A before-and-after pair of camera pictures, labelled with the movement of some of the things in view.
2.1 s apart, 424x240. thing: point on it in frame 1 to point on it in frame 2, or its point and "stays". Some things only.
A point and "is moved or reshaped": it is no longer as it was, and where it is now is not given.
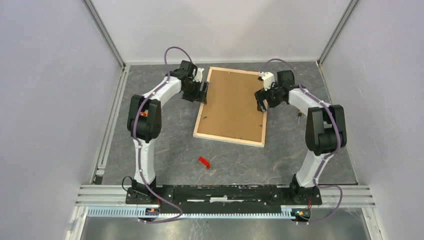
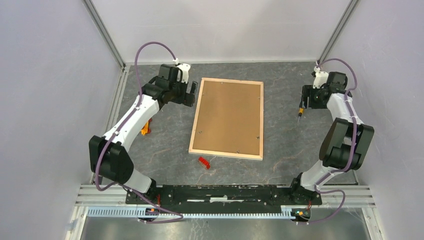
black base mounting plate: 223,197 stays
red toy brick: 205,163 stays
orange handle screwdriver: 299,114 stays
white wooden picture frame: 231,113 is moved or reshaped
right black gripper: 261,94 to 307,90
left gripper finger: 204,92 to 190,97
